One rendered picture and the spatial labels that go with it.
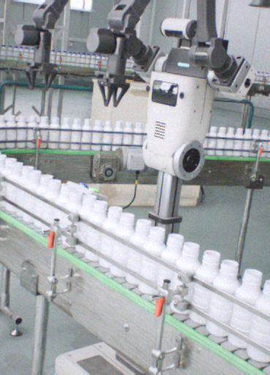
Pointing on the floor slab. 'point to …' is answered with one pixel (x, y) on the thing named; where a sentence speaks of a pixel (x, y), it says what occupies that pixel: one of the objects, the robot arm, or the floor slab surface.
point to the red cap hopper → (14, 39)
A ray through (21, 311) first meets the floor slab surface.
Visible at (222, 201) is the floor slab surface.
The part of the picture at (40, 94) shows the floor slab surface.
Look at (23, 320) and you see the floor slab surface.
